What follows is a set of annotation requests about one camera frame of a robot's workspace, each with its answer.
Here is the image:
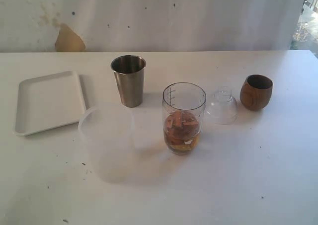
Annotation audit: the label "clear plastic shaker cup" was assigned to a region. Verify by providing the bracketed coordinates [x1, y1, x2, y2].
[162, 82, 207, 155]

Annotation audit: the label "gold coins and cork pieces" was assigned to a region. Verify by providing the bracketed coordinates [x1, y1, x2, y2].
[163, 110, 200, 155]

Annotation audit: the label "stainless steel cup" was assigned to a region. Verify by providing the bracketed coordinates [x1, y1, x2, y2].
[110, 55, 146, 108]

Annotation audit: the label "clear dome lid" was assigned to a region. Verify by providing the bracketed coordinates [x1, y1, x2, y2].
[206, 86, 238, 125]

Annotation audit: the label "brown wooden cup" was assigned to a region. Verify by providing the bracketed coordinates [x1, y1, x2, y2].
[239, 75, 273, 111]

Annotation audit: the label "white square tray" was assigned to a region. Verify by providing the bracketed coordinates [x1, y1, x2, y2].
[13, 71, 86, 136]

